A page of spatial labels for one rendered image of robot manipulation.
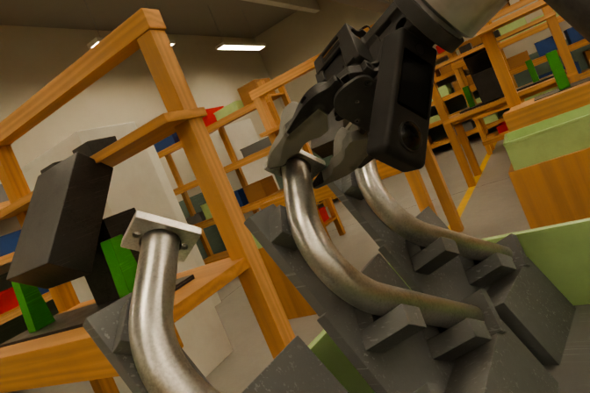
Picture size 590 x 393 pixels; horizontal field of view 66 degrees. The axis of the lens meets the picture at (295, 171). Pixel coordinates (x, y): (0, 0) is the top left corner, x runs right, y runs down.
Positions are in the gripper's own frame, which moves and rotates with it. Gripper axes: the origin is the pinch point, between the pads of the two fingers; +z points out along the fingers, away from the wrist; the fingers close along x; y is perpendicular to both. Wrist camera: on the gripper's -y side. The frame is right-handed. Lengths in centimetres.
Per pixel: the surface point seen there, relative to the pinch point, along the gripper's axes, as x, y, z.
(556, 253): -39.4, -0.8, -6.3
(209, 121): -143, 453, 313
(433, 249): -20.4, -2.5, 0.3
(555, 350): -34.2, -13.7, -1.8
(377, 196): -12.6, 3.0, 0.3
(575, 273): -41.8, -3.4, -6.3
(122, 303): 13.4, -14.2, 8.0
